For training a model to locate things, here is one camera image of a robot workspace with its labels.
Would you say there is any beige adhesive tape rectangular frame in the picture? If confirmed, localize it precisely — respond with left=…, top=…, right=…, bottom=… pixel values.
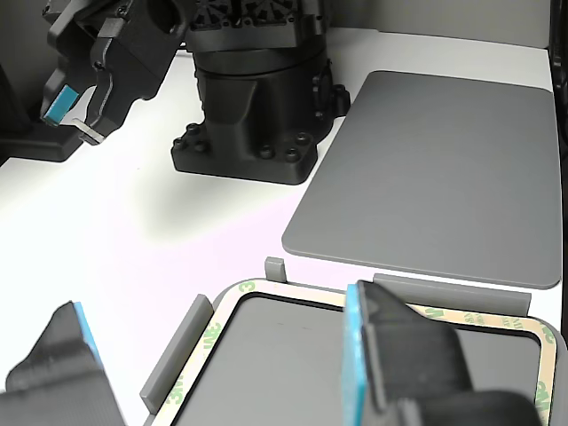
left=153, top=277, right=558, bottom=426

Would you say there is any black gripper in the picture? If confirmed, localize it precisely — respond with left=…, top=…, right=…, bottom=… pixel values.
left=41, top=0, right=178, bottom=146

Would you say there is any dark gray flat mat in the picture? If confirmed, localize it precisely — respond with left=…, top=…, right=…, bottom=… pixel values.
left=281, top=69, right=561, bottom=292

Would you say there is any black bracket stand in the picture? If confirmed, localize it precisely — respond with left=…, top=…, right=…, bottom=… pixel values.
left=0, top=61, right=88, bottom=163

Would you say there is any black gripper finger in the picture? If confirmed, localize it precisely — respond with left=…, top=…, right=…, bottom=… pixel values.
left=341, top=279, right=475, bottom=426
left=0, top=300, right=125, bottom=426

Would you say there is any gray holder tray with tabs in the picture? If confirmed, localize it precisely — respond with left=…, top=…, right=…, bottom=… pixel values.
left=138, top=256, right=568, bottom=426

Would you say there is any black enclosure strut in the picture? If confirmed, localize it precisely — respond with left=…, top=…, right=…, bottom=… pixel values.
left=548, top=0, right=568, bottom=152

